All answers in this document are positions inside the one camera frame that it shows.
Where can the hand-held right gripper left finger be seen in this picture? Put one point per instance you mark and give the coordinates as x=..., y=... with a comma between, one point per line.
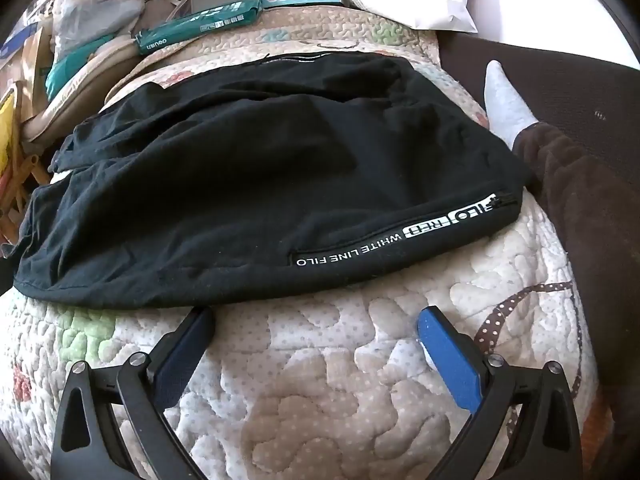
x=189, y=342

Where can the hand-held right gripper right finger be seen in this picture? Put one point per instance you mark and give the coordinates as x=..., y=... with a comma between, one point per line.
x=450, y=360

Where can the black pants with white print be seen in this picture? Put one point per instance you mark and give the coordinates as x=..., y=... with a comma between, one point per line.
x=250, y=175

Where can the quilted patterned blanket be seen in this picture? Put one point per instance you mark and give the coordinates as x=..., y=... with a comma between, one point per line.
x=310, y=385

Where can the person's brown trouser leg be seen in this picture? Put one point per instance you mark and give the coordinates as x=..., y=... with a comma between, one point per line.
x=590, y=210

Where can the person's white-socked foot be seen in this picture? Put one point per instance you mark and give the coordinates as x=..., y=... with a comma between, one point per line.
x=502, y=105

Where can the beige padded mat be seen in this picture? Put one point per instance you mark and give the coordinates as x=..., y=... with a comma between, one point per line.
x=90, y=85

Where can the teal cloth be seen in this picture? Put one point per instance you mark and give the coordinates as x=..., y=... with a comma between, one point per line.
x=65, y=77

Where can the green long box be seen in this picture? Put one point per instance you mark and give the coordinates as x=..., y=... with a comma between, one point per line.
x=200, y=22

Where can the brown paper bag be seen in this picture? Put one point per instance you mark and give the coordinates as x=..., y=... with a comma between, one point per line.
x=25, y=65

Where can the clear plastic bag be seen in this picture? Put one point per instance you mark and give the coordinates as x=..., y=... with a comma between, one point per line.
x=95, y=10

